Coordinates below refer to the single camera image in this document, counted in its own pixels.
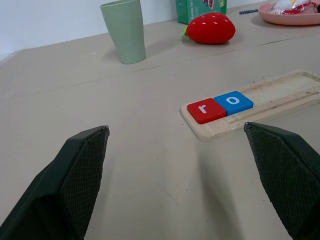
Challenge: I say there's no pink plastic plate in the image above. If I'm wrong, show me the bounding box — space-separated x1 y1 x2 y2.
258 1 320 26

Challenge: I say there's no pale green plastic cup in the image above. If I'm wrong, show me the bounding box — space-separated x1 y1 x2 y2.
99 0 147 65

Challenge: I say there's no green game card box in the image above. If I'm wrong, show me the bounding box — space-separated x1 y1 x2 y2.
175 0 228 25

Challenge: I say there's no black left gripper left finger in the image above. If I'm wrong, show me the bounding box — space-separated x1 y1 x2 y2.
0 125 110 240

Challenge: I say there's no red strawberry plush toy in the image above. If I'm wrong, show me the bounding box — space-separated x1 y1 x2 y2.
180 11 237 45

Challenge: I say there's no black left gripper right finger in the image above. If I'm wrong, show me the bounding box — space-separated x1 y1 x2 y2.
243 121 320 240

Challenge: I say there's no blue o tile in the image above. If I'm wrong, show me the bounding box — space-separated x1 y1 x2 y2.
213 90 254 117

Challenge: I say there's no wooden letter tray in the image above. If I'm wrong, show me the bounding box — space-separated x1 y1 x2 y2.
180 70 320 143

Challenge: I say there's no red r tile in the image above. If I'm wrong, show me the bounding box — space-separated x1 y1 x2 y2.
186 97 227 125

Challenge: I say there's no red white packaged snack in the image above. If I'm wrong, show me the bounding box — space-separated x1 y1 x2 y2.
266 0 320 16

